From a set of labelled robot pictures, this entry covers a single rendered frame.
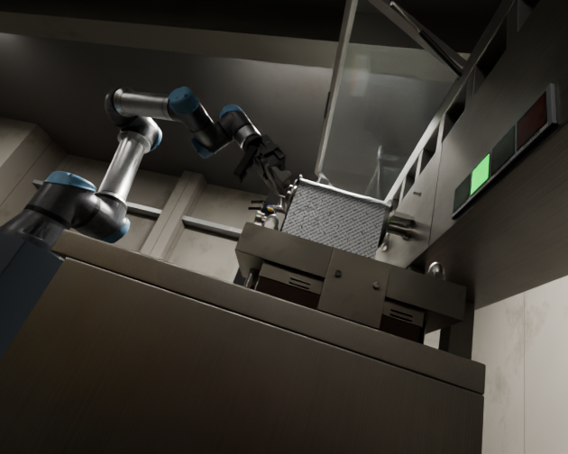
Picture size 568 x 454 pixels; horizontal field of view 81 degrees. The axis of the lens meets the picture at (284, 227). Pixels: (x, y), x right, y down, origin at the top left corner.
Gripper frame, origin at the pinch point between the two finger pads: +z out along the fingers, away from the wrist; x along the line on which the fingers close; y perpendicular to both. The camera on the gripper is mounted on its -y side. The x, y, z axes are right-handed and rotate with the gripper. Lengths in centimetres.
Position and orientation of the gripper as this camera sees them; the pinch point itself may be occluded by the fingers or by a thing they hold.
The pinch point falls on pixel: (280, 194)
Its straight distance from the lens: 95.9
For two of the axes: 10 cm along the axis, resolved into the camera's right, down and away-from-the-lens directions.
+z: 5.4, 7.7, -3.5
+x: -0.3, 4.3, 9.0
